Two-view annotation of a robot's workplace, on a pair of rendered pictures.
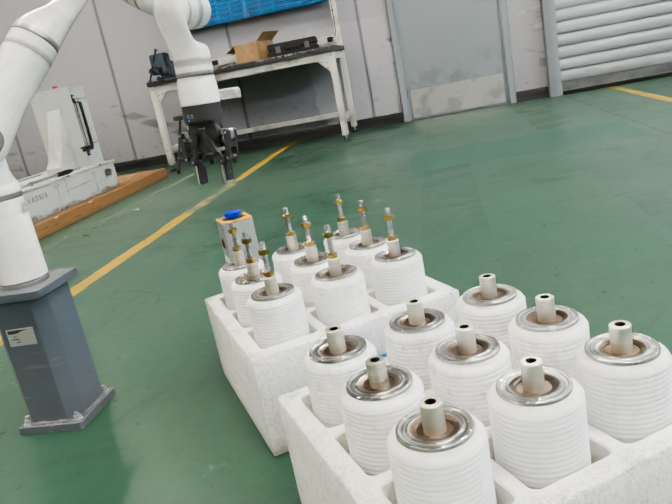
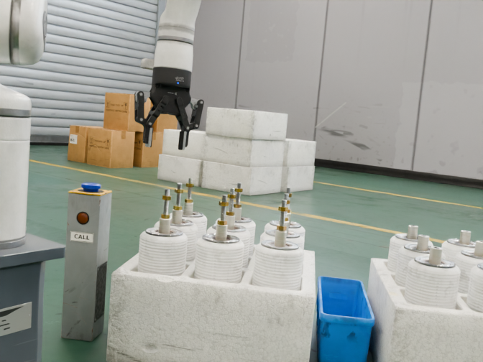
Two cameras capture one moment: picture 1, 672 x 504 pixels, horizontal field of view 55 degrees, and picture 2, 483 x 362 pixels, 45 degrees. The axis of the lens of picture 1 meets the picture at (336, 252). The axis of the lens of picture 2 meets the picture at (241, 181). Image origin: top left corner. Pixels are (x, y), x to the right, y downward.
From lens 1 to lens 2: 1.34 m
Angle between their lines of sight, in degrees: 64
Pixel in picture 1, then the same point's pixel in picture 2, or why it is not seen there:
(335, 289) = (301, 244)
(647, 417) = not seen: outside the picture
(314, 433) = (465, 313)
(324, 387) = (453, 284)
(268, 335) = (294, 280)
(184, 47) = (193, 16)
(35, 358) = (21, 352)
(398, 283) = not seen: hidden behind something
